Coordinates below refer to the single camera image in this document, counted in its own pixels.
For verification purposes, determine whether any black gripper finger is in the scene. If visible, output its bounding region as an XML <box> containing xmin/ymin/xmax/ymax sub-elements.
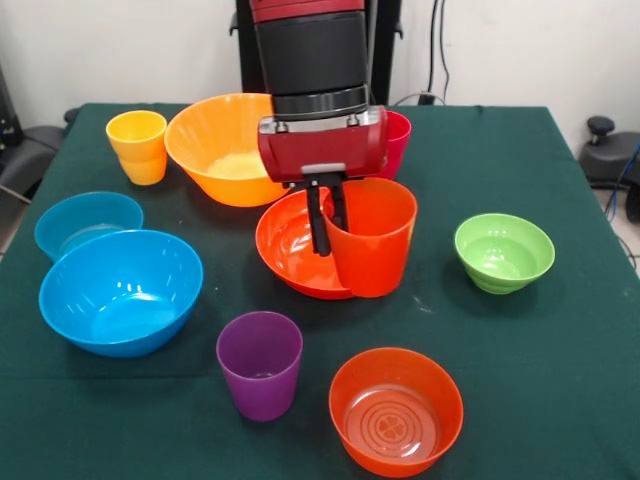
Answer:
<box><xmin>305</xmin><ymin>182</ymin><xmax>334</xmax><ymax>257</ymax></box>
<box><xmin>327</xmin><ymin>180</ymin><xmax>349</xmax><ymax>232</ymax></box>

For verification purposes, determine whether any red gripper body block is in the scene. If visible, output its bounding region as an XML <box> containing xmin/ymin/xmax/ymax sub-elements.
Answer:
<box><xmin>257</xmin><ymin>107</ymin><xmax>390</xmax><ymax>189</ymax></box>

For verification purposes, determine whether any orange-red plastic cup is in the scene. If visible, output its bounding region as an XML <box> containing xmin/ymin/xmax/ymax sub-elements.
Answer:
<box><xmin>322</xmin><ymin>177</ymin><xmax>419</xmax><ymax>299</ymax></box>

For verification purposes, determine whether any wide orange-red shallow bowl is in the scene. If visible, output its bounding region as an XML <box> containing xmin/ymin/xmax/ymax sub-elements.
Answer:
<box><xmin>254</xmin><ymin>188</ymin><xmax>361</xmax><ymax>301</ymax></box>

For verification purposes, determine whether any magenta-red plastic cup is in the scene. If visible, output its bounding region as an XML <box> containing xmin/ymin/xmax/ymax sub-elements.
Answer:
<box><xmin>382</xmin><ymin>109</ymin><xmax>413</xmax><ymax>181</ymax></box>

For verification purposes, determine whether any large orange plastic bowl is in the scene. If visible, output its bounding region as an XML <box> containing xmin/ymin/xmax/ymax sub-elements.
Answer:
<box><xmin>163</xmin><ymin>92</ymin><xmax>291</xmax><ymax>208</ymax></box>

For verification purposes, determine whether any purple plastic cup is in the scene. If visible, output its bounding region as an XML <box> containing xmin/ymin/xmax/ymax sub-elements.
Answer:
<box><xmin>215</xmin><ymin>310</ymin><xmax>305</xmax><ymax>423</ymax></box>

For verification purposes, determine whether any green plastic bowl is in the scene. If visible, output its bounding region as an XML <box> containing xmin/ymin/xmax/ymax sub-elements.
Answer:
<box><xmin>453</xmin><ymin>212</ymin><xmax>557</xmax><ymax>296</ymax></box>

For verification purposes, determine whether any small orange-red ringed bowl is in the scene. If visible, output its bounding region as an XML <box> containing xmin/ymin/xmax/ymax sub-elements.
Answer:
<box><xmin>328</xmin><ymin>347</ymin><xmax>465</xmax><ymax>479</ymax></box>

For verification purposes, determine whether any yellow plastic cup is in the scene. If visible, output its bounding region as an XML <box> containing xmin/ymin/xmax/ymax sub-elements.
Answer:
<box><xmin>105</xmin><ymin>110</ymin><xmax>169</xmax><ymax>187</ymax></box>

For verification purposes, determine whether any large blue plastic bowl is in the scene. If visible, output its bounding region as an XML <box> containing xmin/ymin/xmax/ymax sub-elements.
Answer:
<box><xmin>38</xmin><ymin>229</ymin><xmax>205</xmax><ymax>359</ymax></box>

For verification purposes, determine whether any small blue plastic bowl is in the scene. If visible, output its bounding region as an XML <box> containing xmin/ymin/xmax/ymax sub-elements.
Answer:
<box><xmin>33</xmin><ymin>191</ymin><xmax>145</xmax><ymax>263</ymax></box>

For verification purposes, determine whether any dark green table cloth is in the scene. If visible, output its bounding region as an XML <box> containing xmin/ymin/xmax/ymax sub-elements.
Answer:
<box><xmin>0</xmin><ymin>102</ymin><xmax>640</xmax><ymax>480</ymax></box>

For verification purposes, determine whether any black rounded floor base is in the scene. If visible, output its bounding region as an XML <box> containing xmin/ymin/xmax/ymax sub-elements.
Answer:
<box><xmin>0</xmin><ymin>124</ymin><xmax>66</xmax><ymax>199</ymax></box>
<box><xmin>578</xmin><ymin>116</ymin><xmax>640</xmax><ymax>224</ymax></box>

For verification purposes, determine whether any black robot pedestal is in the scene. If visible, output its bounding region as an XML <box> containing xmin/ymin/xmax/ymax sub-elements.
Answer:
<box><xmin>229</xmin><ymin>0</ymin><xmax>406</xmax><ymax>107</ymax></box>

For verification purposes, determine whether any black wall cable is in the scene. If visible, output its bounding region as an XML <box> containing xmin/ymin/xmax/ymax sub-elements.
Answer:
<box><xmin>427</xmin><ymin>0</ymin><xmax>451</xmax><ymax>104</ymax></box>

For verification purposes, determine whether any blue cable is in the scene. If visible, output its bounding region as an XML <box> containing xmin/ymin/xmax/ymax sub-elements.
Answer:
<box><xmin>604</xmin><ymin>144</ymin><xmax>640</xmax><ymax>221</ymax></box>

